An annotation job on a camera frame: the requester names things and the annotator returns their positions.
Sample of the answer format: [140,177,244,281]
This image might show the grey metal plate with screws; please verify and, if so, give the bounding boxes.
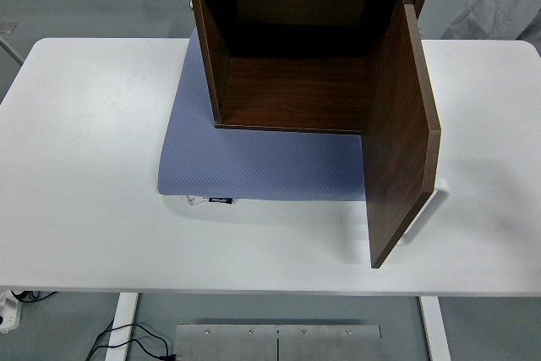
[277,324,382,361]
[174,323,279,361]

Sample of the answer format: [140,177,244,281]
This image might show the white power strip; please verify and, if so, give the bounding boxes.
[0,288,22,335]

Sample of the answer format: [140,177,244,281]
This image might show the grey metal bar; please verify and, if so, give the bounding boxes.
[0,35,25,67]

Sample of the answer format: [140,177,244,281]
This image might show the black floor cable with plug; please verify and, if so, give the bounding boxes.
[84,321,179,361]

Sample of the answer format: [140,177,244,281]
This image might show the brown wooden cabinet door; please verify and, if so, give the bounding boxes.
[361,0,442,270]

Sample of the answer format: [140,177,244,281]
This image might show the blue-grey textured mat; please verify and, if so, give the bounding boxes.
[156,29,369,202]

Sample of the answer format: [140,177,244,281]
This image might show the white table leg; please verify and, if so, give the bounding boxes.
[419,295,452,361]
[104,293,139,361]

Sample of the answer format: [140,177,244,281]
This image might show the white door handle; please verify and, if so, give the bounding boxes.
[399,177,452,248]

